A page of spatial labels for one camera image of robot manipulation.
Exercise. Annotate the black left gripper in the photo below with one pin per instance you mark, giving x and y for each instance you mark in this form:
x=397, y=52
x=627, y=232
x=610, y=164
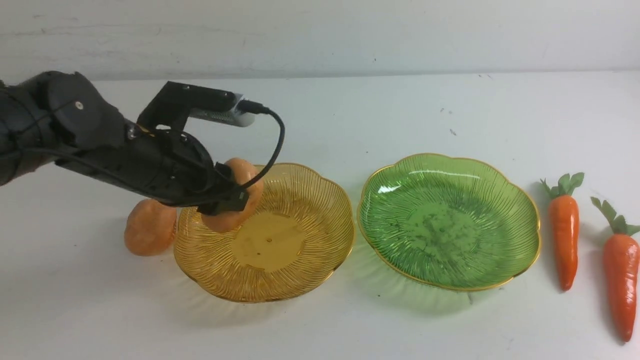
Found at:
x=170, y=166

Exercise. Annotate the toy carrot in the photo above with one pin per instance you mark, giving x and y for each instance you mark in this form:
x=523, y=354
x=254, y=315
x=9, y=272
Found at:
x=620, y=259
x=563, y=214

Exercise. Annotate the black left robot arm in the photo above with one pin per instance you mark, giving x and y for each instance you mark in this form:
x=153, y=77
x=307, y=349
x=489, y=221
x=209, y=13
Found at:
x=62, y=118

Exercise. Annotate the amber plastic flower plate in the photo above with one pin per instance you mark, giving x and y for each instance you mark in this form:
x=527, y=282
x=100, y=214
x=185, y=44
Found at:
x=301, y=232

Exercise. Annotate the green plastic flower plate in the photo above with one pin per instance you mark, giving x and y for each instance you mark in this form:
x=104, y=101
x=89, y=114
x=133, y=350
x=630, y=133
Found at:
x=453, y=223

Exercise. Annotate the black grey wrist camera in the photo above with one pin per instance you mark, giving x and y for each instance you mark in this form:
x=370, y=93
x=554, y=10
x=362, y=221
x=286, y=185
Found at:
x=176, y=102

